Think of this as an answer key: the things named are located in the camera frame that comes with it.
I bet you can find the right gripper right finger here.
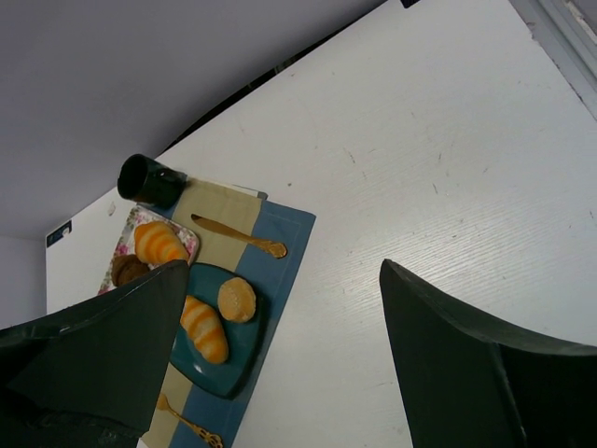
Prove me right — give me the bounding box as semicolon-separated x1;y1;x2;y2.
379;260;596;447

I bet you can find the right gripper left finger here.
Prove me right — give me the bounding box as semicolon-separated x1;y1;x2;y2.
1;260;189;434

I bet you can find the small striped croissant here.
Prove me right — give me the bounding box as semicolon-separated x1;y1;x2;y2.
180;295;229;365

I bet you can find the round orange bun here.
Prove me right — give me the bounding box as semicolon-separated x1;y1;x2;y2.
217;277;257;323

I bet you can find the chocolate croissant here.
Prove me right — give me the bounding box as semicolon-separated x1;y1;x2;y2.
111;254;150;287

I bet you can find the gold fork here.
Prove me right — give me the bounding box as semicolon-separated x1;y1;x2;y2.
156;393;224;448

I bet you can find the left table logo sticker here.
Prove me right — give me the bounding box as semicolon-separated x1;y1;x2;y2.
46;220;72;248

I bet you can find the table logo sticker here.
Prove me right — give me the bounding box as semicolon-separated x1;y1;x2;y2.
46;220;72;248
400;0;420;8

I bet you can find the large striped croissant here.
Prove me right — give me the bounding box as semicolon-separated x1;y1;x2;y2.
133;221;189;265

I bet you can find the floral rectangular tray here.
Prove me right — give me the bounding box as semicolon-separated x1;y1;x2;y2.
98;205;201;294

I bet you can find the dark green mug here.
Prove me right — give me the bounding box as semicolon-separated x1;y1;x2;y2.
117;154;187;209

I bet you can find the blue and beige placemat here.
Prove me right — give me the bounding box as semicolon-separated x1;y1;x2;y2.
143;179;315;447

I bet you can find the gold butter knife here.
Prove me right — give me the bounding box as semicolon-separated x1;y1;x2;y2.
190;214;288;259

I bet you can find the right table logo sticker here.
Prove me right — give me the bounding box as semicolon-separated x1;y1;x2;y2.
400;0;420;8

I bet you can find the aluminium table frame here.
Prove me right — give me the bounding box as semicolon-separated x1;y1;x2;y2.
528;1;596;119

